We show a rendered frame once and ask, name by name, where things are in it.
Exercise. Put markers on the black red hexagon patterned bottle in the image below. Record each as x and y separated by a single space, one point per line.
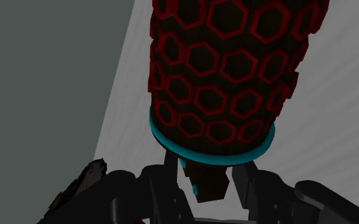
223 77

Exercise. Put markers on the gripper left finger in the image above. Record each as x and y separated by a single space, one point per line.
154 192

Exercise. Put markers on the dark rough lump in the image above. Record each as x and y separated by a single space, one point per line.
83 181

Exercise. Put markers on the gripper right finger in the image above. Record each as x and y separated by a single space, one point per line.
272 195

